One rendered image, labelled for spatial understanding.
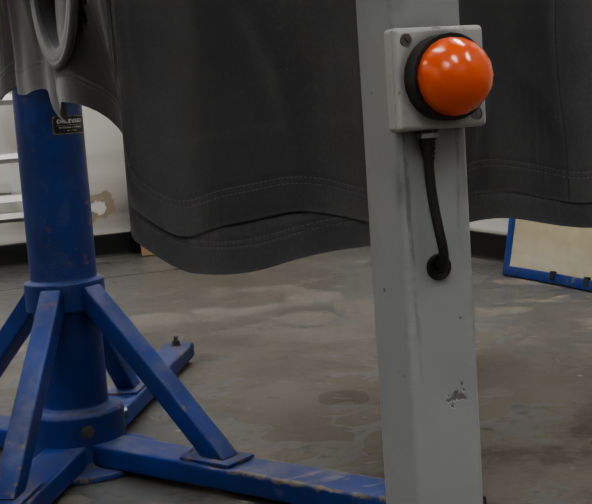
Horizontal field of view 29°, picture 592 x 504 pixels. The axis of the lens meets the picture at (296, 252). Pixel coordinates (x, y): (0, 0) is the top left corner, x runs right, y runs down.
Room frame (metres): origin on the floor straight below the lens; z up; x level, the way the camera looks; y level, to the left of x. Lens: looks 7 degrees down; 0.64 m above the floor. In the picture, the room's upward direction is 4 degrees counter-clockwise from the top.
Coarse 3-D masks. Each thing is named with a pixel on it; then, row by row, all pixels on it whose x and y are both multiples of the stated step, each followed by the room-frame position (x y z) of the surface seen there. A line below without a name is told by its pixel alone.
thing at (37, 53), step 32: (0, 0) 1.23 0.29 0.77; (32, 0) 0.97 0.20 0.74; (64, 0) 0.90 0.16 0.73; (96, 0) 0.83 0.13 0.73; (0, 32) 1.24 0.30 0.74; (32, 32) 1.10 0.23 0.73; (64, 32) 0.87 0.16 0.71; (96, 32) 0.85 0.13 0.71; (0, 64) 1.24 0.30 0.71; (32, 64) 1.11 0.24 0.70; (64, 64) 0.89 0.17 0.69; (96, 64) 0.87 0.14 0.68; (0, 96) 1.24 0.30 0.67; (64, 96) 0.90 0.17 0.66; (96, 96) 0.88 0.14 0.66
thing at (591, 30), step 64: (128, 0) 0.82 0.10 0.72; (192, 0) 0.84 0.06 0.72; (256, 0) 0.86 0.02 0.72; (320, 0) 0.87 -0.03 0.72; (512, 0) 0.95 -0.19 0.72; (576, 0) 0.96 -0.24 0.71; (128, 64) 0.82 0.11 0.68; (192, 64) 0.84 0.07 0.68; (256, 64) 0.86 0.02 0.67; (320, 64) 0.87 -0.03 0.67; (512, 64) 0.95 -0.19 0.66; (576, 64) 0.96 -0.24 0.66; (128, 128) 0.82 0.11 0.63; (192, 128) 0.84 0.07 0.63; (256, 128) 0.86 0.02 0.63; (320, 128) 0.87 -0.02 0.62; (512, 128) 0.95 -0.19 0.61; (576, 128) 0.96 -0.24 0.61; (128, 192) 0.82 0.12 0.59; (192, 192) 0.83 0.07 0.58; (256, 192) 0.86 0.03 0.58; (320, 192) 0.87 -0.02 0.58; (512, 192) 0.95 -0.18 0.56; (576, 192) 0.96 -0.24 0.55; (192, 256) 0.83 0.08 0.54; (256, 256) 0.86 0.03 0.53
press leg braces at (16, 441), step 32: (96, 288) 2.09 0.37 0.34; (32, 320) 2.20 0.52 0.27; (96, 320) 2.06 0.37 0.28; (128, 320) 2.06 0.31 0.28; (0, 352) 2.24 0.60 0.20; (32, 352) 1.96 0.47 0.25; (128, 352) 2.02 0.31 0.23; (32, 384) 1.91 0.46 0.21; (128, 384) 2.45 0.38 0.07; (160, 384) 1.97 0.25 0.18; (32, 416) 1.87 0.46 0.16; (192, 416) 1.94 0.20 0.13; (32, 448) 1.85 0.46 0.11; (224, 448) 1.91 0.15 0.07; (0, 480) 1.78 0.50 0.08
